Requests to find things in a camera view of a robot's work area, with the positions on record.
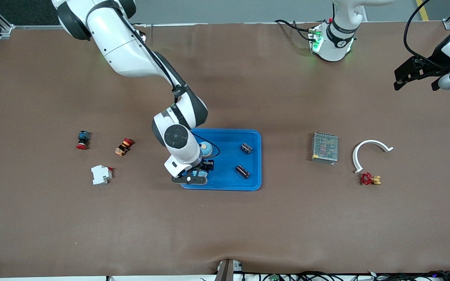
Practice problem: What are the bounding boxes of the table cover mat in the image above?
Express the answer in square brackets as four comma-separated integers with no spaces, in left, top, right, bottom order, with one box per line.
[0,21,450,278]

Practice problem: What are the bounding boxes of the green-lit arm base panel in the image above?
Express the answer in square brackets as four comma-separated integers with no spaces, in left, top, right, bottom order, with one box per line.
[308,25,324,55]

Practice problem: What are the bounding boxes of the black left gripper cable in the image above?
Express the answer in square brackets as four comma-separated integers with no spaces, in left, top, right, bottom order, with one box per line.
[404,0,450,63]

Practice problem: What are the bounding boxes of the red-handled brass valve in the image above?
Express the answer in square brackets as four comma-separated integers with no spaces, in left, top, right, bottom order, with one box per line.
[361,172,382,186]

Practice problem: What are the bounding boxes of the black left arm base cables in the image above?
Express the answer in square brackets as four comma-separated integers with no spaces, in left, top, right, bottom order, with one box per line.
[274,19,315,42]

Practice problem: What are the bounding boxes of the red emergency stop button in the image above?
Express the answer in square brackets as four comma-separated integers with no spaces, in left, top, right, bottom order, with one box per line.
[76,131,91,150]

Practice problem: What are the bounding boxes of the white curved plastic clamp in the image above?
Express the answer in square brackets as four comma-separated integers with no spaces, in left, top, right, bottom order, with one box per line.
[352,140,394,174]

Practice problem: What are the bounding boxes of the orange red push-button switch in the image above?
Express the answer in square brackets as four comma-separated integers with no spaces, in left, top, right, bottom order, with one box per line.
[115,138,133,157]

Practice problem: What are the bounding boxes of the white circuit breaker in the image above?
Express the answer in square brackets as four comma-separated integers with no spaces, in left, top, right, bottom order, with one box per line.
[91,165,113,185]

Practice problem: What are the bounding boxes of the blue plastic tray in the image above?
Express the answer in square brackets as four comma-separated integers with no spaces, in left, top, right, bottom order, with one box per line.
[179,128,263,192]

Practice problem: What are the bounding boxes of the metal mesh power supply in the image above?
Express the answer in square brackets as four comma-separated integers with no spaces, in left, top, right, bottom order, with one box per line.
[311,132,339,165]

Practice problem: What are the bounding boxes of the grey camera stand bracket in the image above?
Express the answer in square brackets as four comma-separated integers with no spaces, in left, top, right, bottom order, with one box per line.
[214,259,243,281]

